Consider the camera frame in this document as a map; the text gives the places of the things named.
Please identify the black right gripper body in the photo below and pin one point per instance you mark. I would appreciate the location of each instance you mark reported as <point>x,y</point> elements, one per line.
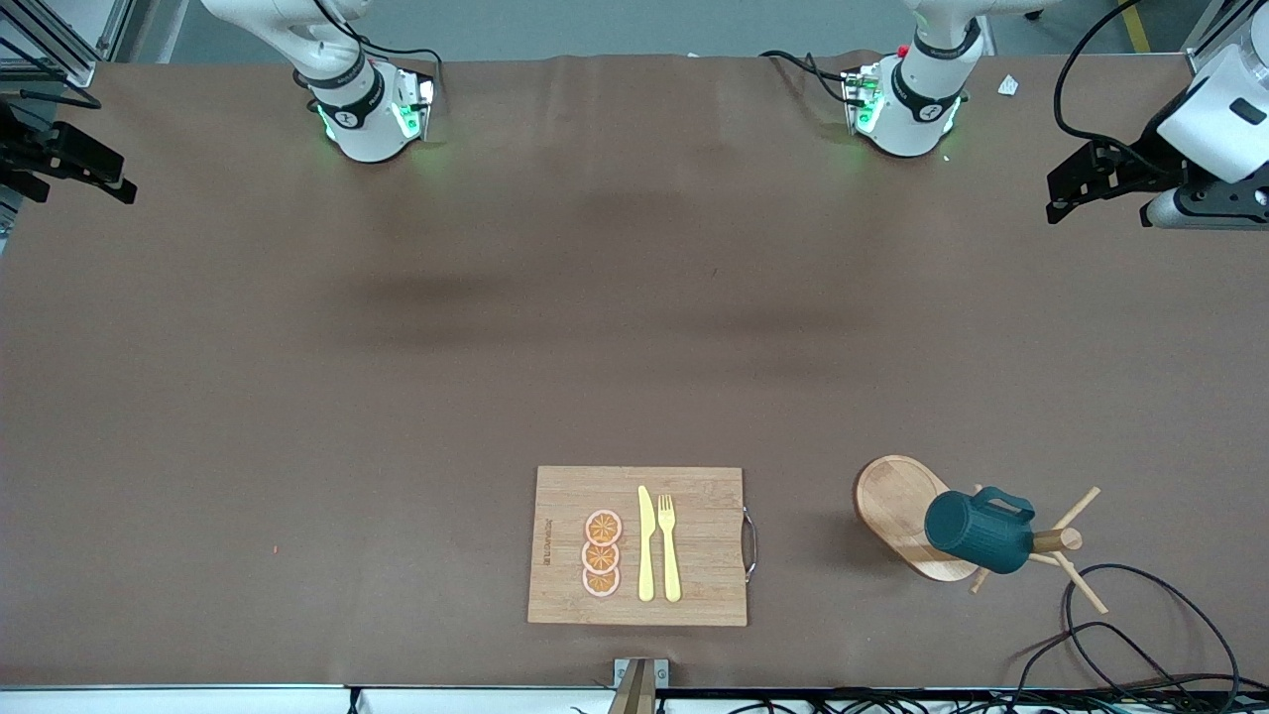
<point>22,151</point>

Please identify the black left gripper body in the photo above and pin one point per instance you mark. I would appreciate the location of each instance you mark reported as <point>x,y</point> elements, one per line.
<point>1138,162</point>

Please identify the dark green ribbed cup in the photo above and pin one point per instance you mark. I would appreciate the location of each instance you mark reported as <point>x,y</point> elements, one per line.
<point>977,531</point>

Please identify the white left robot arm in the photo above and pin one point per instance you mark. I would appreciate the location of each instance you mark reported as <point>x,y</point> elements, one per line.
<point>922,109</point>

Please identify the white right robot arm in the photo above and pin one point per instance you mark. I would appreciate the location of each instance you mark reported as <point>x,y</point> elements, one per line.
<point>362,129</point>

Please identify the white paper scrap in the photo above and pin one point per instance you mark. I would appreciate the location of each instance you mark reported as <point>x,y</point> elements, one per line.
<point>1008,85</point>

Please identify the wooden mug tree stand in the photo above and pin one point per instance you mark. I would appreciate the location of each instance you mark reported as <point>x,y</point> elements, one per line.
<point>902,511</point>

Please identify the yellow plastic fork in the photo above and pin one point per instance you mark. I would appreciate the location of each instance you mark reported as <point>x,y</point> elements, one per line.
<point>670,565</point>

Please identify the bamboo cutting board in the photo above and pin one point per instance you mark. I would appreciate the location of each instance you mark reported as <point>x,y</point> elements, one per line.
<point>694,595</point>

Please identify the yellow plastic knife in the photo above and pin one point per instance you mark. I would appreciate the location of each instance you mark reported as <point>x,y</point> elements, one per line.
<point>646,555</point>

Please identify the orange slice toy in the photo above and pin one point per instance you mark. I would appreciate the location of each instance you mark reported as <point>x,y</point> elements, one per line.
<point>600,557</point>
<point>601,583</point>
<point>604,527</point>

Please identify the aluminium frame profile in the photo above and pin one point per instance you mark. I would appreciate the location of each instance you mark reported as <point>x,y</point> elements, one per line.
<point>1205,50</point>
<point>59,59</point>

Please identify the metal base connector bracket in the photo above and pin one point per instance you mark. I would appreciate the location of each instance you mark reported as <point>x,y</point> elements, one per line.
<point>418,104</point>
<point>861,99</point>

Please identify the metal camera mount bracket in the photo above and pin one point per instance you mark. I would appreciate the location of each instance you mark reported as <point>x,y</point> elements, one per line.
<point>634,684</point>

